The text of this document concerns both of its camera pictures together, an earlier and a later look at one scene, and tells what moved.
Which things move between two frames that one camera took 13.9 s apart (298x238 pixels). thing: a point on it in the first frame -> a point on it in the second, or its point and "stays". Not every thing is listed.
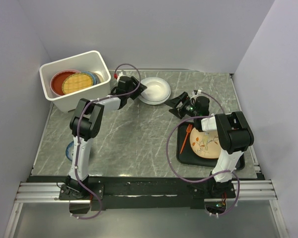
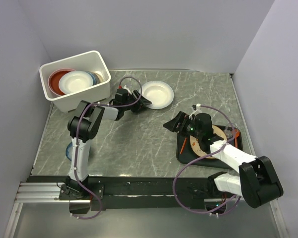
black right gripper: (176, 101) -> (182, 118)
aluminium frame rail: (245, 190) stays
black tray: (188, 156) stays
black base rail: (145, 193) stays
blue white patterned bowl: (69, 150) stays
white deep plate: (158, 89) -> (74, 80)
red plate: (57, 79) stays
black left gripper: (140, 89) -> (140, 104)
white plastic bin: (91, 61) stays
